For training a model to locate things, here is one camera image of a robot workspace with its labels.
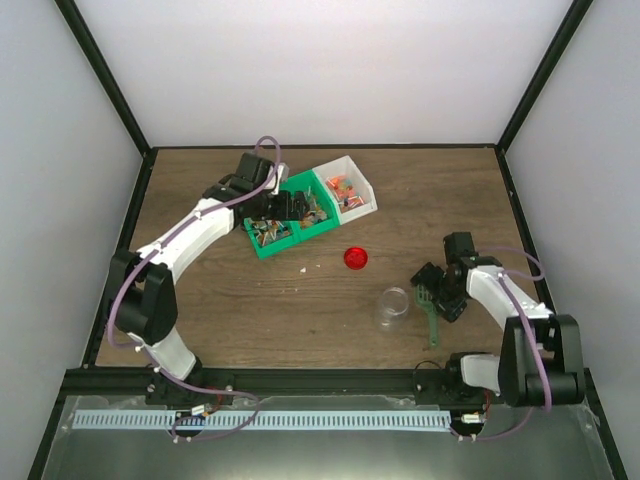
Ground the green slotted scoop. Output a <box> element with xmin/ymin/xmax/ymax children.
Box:
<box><xmin>413</xmin><ymin>285</ymin><xmax>439</xmax><ymax>349</ymax></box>

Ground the green double candy bin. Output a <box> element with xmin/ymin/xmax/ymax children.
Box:
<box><xmin>242</xmin><ymin>168</ymin><xmax>343</xmax><ymax>260</ymax></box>

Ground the clear plastic jar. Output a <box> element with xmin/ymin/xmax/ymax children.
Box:
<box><xmin>374</xmin><ymin>287</ymin><xmax>409</xmax><ymax>332</ymax></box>

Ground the white candy bin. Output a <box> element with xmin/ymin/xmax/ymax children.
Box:
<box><xmin>312</xmin><ymin>155</ymin><xmax>378</xmax><ymax>225</ymax></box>

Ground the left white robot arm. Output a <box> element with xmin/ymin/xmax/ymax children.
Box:
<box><xmin>103</xmin><ymin>150</ymin><xmax>309</xmax><ymax>404</ymax></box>

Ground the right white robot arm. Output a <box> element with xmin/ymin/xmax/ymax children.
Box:
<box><xmin>410</xmin><ymin>232</ymin><xmax>586</xmax><ymax>410</ymax></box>

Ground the red jar lid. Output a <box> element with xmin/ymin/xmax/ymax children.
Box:
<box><xmin>343</xmin><ymin>246</ymin><xmax>369</xmax><ymax>270</ymax></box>

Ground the light blue slotted strip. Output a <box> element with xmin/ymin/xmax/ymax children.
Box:
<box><xmin>71</xmin><ymin>410</ymin><xmax>451</xmax><ymax>432</ymax></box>

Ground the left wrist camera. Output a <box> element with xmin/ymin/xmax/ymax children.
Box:
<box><xmin>271</xmin><ymin>163</ymin><xmax>289</xmax><ymax>195</ymax></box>

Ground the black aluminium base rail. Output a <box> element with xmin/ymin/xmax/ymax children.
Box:
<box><xmin>62</xmin><ymin>366</ymin><xmax>596</xmax><ymax>406</ymax></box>

